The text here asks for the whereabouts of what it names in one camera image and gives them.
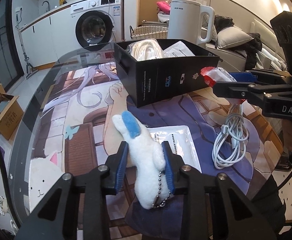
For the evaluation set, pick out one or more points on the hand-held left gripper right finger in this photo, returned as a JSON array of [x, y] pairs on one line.
[[170, 172]]

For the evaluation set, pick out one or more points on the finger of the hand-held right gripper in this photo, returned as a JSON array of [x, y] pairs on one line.
[[240, 76], [235, 90]]

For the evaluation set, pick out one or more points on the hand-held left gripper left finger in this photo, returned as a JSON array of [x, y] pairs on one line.
[[119, 170]]

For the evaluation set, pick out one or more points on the red snack packet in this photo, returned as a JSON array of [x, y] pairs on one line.
[[217, 76]]

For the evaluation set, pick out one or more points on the white plush toy blue ear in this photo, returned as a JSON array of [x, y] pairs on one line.
[[146, 170]]

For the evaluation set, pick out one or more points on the clear plastic packet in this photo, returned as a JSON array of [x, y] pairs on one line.
[[178, 51]]

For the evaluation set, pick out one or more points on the black cardboard box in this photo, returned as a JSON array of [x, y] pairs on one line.
[[160, 80]]

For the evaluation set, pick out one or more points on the person's right hand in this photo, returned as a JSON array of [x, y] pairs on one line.
[[289, 135]]

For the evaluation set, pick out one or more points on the grey sofa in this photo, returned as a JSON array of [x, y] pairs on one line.
[[235, 57]]

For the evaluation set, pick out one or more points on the black jacket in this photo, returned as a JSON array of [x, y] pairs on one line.
[[253, 50]]

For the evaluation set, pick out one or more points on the white medicine sachet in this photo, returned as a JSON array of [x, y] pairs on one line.
[[183, 145]]

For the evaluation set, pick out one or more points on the grey pillow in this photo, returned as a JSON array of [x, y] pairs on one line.
[[233, 38]]

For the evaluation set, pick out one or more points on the printed desk mat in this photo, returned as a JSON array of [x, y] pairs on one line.
[[86, 130]]

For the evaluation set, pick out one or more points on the black garment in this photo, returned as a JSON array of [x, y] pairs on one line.
[[223, 21]]

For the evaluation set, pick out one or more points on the grey cushion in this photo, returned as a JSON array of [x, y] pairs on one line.
[[207, 27]]

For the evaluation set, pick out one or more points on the white electric kettle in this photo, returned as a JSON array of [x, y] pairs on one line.
[[183, 22]]

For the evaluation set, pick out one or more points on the wicker basket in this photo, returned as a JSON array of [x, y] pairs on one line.
[[151, 32]]

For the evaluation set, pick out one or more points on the pink cloth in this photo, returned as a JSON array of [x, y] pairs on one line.
[[163, 6]]

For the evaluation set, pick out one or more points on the brown cardboard box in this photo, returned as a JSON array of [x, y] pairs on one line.
[[8, 117]]

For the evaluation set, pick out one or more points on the white sneaker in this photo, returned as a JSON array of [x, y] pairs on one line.
[[1, 205]]

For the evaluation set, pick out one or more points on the flat mop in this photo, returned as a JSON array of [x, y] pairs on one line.
[[32, 71]]

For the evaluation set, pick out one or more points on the white base cabinet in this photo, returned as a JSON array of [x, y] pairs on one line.
[[56, 37]]

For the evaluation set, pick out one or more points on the white washing machine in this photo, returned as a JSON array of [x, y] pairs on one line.
[[93, 7]]

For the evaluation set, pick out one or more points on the dark glass door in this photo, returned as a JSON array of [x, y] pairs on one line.
[[1, 42]]

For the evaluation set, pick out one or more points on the black kitchen faucet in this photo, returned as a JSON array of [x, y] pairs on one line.
[[47, 3]]

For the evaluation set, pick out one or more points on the wall socket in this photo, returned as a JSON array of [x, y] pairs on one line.
[[19, 8]]

